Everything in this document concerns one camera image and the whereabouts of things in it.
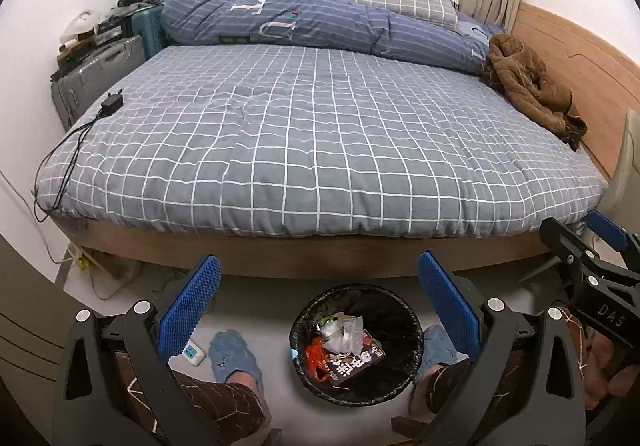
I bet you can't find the dark cardboard snack box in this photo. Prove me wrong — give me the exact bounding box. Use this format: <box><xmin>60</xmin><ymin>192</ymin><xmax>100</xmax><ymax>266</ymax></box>
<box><xmin>326</xmin><ymin>331</ymin><xmax>385</xmax><ymax>385</ymax></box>

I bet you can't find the red plastic bag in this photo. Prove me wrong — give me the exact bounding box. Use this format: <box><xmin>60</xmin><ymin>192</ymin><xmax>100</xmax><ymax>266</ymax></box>
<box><xmin>305</xmin><ymin>336</ymin><xmax>331</xmax><ymax>383</ymax></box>

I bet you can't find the black trash bin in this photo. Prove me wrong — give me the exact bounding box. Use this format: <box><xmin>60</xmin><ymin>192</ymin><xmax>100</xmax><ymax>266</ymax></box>
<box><xmin>290</xmin><ymin>284</ymin><xmax>423</xmax><ymax>407</ymax></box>

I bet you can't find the person right hand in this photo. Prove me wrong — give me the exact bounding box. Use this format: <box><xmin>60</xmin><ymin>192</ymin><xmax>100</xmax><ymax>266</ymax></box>
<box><xmin>582</xmin><ymin>333</ymin><xmax>639</xmax><ymax>410</ymax></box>

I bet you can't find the brown patterned right trouser leg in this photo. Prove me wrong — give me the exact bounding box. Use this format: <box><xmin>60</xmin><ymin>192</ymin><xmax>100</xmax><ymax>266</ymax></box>
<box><xmin>409</xmin><ymin>307</ymin><xmax>589</xmax><ymax>437</ymax></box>

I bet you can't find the brown patterned trouser leg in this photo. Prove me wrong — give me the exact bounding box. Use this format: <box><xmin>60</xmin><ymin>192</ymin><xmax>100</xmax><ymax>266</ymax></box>
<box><xmin>116</xmin><ymin>353</ymin><xmax>268</xmax><ymax>443</ymax></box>
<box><xmin>409</xmin><ymin>307</ymin><xmax>589</xmax><ymax>437</ymax></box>

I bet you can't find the white power strip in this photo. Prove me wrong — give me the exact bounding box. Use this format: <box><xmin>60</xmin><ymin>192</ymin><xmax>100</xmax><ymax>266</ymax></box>
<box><xmin>181</xmin><ymin>340</ymin><xmax>206</xmax><ymax>367</ymax></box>

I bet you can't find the blue right slipper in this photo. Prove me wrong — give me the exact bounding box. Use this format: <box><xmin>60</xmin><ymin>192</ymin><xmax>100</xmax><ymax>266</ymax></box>
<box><xmin>413</xmin><ymin>325</ymin><xmax>458</xmax><ymax>385</ymax></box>

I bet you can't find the blue slipper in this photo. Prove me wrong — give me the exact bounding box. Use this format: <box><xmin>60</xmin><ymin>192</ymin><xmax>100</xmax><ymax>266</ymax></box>
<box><xmin>208</xmin><ymin>330</ymin><xmax>264</xmax><ymax>395</ymax></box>
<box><xmin>413</xmin><ymin>325</ymin><xmax>458</xmax><ymax>385</ymax></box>

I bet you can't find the brown patterned left trouser leg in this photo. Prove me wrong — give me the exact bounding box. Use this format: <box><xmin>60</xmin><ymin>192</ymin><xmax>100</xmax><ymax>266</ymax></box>
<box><xmin>116</xmin><ymin>353</ymin><xmax>268</xmax><ymax>443</ymax></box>

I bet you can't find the blue left slipper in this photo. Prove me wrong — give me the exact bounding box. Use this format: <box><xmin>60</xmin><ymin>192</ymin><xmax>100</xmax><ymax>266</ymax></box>
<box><xmin>208</xmin><ymin>330</ymin><xmax>264</xmax><ymax>395</ymax></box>

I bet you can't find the wooden headboard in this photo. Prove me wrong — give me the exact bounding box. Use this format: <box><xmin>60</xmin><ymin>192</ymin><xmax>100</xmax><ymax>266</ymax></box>
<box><xmin>512</xmin><ymin>3</ymin><xmax>639</xmax><ymax>177</ymax></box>

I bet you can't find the brown fleece jacket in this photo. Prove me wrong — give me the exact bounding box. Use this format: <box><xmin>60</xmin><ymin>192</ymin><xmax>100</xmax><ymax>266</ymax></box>
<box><xmin>480</xmin><ymin>33</ymin><xmax>588</xmax><ymax>151</ymax></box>

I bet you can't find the grey checked bed sheet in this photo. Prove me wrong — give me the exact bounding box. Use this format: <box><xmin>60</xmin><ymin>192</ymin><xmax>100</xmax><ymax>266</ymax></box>
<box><xmin>38</xmin><ymin>45</ymin><xmax>606</xmax><ymax>238</ymax></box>

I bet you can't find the grey suitcase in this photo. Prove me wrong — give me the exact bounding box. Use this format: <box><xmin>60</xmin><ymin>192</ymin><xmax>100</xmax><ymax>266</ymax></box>
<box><xmin>51</xmin><ymin>36</ymin><xmax>146</xmax><ymax>130</ymax></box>

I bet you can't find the teal plastic crate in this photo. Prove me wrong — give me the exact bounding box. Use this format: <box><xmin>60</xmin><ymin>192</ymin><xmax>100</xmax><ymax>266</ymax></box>
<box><xmin>131</xmin><ymin>5</ymin><xmax>168</xmax><ymax>59</ymax></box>

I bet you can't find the blue striped duvet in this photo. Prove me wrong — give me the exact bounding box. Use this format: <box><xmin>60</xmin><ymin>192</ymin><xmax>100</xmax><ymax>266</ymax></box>
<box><xmin>162</xmin><ymin>0</ymin><xmax>501</xmax><ymax>74</ymax></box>

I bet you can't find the brown wooden bed frame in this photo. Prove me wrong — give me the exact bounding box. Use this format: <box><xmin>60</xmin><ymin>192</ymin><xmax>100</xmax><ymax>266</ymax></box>
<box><xmin>53</xmin><ymin>216</ymin><xmax>547</xmax><ymax>280</ymax></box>

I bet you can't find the black charger with cable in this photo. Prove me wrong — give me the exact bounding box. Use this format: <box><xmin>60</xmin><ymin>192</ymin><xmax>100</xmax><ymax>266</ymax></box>
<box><xmin>32</xmin><ymin>88</ymin><xmax>124</xmax><ymax>224</ymax></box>

